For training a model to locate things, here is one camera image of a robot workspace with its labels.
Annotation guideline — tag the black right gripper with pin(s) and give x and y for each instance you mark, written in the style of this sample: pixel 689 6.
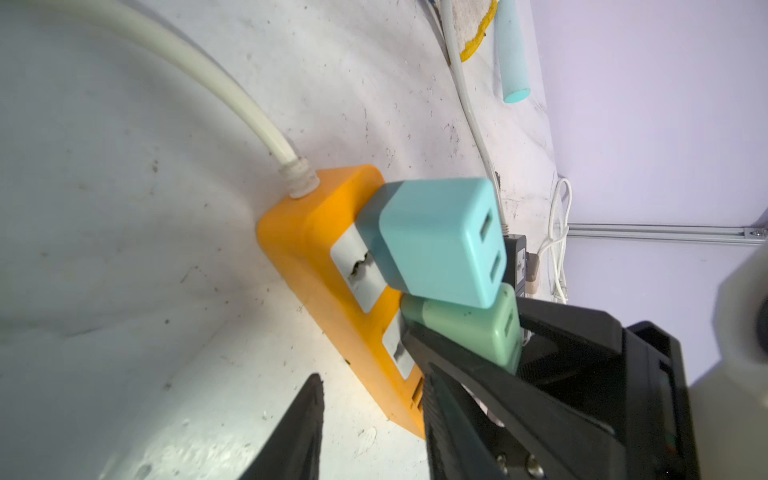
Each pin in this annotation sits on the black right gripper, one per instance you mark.
pixel 591 400

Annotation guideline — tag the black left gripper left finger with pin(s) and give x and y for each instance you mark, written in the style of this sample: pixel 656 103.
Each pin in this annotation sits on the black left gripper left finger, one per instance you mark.
pixel 293 450

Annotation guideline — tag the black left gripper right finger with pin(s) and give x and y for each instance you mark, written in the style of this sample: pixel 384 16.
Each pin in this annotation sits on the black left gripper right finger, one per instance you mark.
pixel 458 433

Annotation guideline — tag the green plug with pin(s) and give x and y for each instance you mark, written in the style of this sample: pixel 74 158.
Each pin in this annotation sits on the green plug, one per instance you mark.
pixel 493 334
pixel 439 239

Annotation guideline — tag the orange power strip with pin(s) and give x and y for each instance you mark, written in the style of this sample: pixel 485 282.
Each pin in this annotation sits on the orange power strip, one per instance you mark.
pixel 315 246

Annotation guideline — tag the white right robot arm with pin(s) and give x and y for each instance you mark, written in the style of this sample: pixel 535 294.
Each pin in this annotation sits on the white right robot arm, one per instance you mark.
pixel 728 405

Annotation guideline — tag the beige power strip bundle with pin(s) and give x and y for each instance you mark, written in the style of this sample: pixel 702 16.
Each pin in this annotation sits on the beige power strip bundle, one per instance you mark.
pixel 471 20

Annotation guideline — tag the aluminium frame corner post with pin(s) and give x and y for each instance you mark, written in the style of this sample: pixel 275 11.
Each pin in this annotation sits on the aluminium frame corner post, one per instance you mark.
pixel 719 235

